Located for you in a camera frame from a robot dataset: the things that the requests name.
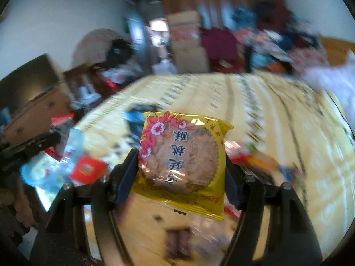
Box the black television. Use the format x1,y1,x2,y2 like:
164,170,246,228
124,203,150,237
0,54,60,108

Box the maroon clothes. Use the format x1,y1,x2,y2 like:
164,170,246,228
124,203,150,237
200,28,242,65

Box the dark wooden chair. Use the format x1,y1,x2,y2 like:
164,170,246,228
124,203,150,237
64,64,111,108

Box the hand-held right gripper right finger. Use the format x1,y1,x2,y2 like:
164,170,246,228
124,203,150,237
222,155,323,266

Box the yellow cookie packet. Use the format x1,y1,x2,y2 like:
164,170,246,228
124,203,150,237
131,111,234,221

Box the pink dotted cloth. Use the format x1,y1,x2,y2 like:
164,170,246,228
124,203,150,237
288,50,328,70

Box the pile of mixed clothes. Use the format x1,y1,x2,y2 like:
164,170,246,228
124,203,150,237
233,1,328,72

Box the pink quilt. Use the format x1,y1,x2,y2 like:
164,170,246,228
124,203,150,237
301,50,355,108

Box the black jacket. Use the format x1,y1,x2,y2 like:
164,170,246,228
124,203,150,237
107,38,134,64

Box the wooden bed frame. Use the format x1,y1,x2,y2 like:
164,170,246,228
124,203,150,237
319,36,355,59

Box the yellow patterned blanket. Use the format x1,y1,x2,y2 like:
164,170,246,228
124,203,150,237
36,70,355,266

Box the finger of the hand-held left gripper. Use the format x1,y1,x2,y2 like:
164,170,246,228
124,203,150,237
6,131,61,162

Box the plain cardboard box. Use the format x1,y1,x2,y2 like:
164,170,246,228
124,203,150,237
175,46,210,74

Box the red printed cardboard box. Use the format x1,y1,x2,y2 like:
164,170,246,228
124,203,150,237
170,26,201,49

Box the pink floral cover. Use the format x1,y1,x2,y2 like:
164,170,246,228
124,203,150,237
71,28,122,67

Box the wooden dresser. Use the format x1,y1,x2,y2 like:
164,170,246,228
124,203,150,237
0,84,70,142

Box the black shaver box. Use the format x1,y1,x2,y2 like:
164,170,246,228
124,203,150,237
123,104,158,145

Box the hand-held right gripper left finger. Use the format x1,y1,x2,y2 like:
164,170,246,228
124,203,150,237
30,147,139,266

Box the mixed snack packets heap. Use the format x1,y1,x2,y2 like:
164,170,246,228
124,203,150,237
28,155,107,189

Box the pile of snack packets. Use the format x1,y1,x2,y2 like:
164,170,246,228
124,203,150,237
225,141,306,189

